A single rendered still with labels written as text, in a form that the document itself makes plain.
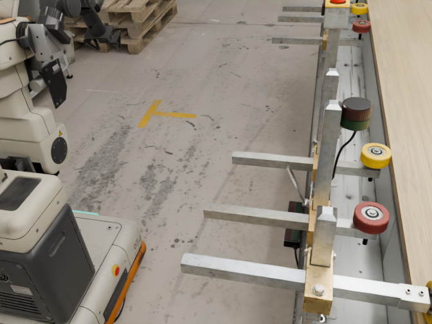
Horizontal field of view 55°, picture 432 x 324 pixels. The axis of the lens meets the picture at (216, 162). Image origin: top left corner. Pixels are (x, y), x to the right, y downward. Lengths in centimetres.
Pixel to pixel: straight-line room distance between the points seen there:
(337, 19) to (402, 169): 48
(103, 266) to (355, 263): 100
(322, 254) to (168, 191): 174
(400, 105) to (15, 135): 133
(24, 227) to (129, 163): 151
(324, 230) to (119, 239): 125
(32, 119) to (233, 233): 115
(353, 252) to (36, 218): 95
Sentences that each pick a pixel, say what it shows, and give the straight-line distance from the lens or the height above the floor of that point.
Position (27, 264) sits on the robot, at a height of 65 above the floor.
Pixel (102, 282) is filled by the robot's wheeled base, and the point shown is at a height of 27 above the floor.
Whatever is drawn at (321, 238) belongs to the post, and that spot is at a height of 105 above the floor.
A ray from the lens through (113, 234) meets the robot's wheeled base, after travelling 189.
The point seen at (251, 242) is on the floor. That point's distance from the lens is 214.
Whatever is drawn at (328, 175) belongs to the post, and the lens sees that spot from 100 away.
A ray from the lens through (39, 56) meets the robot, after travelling 140.
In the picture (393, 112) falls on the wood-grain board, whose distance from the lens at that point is 144.
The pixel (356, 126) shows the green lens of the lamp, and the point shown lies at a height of 114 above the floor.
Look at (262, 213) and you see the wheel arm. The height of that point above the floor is 86.
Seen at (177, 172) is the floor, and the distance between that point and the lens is 258.
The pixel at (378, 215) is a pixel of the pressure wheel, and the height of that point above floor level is 90.
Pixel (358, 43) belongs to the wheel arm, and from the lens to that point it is 214.
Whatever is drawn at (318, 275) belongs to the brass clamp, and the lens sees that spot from 82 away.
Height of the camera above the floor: 162
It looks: 38 degrees down
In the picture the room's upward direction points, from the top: 4 degrees counter-clockwise
